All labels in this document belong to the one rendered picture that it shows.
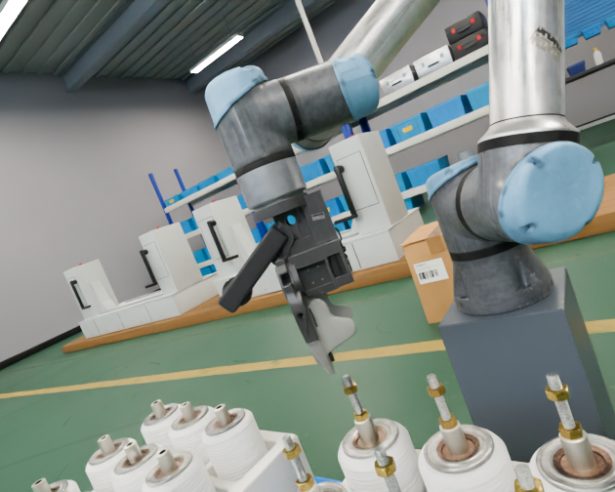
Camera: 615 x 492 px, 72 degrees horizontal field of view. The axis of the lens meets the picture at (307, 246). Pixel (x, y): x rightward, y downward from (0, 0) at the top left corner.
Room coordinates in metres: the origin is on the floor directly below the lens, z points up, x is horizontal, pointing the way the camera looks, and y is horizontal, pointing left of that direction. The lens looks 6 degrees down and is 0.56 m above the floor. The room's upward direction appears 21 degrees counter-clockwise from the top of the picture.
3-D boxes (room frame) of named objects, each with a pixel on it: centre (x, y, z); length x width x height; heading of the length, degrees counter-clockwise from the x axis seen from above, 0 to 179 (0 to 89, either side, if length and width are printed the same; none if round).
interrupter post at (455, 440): (0.44, -0.07, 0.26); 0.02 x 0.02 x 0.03
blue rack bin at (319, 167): (5.74, -0.52, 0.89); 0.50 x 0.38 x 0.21; 145
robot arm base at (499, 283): (0.68, -0.27, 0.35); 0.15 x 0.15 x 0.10
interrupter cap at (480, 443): (0.44, -0.07, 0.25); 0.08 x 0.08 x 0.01
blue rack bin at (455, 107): (4.72, -2.01, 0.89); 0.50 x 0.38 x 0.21; 143
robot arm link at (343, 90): (0.54, -0.09, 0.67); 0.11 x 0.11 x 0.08; 6
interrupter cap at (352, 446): (0.51, 0.02, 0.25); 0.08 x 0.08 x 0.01
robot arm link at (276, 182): (0.51, 0.01, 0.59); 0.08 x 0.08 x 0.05
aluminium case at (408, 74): (4.90, -1.68, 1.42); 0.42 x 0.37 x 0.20; 142
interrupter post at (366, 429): (0.51, 0.02, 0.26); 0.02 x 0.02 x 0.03
